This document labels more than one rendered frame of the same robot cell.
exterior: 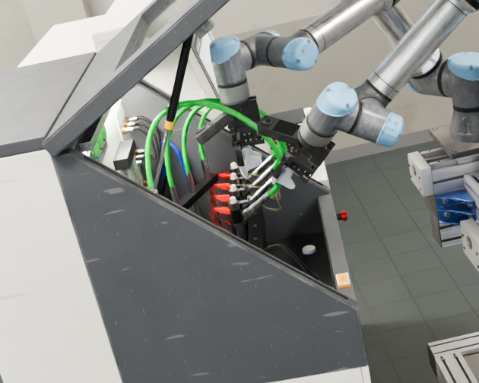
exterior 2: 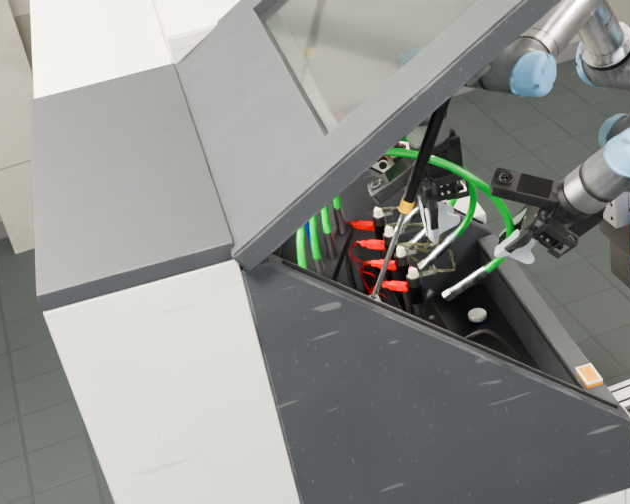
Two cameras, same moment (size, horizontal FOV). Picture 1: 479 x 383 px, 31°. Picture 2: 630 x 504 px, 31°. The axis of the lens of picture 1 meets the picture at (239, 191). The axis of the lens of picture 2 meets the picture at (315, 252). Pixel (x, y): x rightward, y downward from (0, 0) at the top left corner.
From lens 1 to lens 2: 0.74 m
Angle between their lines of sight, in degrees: 14
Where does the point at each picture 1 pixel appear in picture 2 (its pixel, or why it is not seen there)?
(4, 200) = (165, 338)
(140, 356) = not seen: outside the picture
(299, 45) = (539, 65)
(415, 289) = not seen: hidden behind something
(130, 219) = (346, 342)
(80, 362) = not seen: outside the picture
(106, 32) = (190, 34)
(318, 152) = (585, 218)
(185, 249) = (418, 373)
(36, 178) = (216, 301)
